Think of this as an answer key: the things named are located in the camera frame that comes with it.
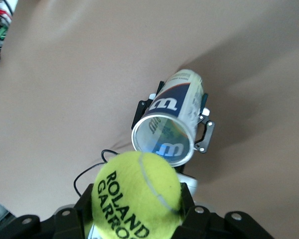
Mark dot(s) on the Wilson tennis ball can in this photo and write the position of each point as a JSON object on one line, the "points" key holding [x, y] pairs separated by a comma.
{"points": [[169, 104]]}

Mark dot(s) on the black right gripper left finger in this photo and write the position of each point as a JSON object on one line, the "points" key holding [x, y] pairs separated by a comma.
{"points": [[64, 226]]}

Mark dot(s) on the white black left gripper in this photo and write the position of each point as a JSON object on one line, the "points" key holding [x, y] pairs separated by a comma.
{"points": [[190, 184]]}

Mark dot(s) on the Roland Garros yellow tennis ball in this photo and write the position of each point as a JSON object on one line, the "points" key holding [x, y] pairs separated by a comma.
{"points": [[137, 194]]}

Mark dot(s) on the brown table mat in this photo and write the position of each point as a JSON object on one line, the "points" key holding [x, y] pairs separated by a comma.
{"points": [[64, 99]]}

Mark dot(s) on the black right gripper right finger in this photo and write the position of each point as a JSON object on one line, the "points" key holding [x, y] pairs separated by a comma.
{"points": [[214, 226]]}

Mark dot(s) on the green terminal connector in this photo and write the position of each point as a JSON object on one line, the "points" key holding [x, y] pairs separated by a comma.
{"points": [[1, 31]]}

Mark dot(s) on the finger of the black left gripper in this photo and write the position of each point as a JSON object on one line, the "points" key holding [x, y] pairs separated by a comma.
{"points": [[140, 109]]}

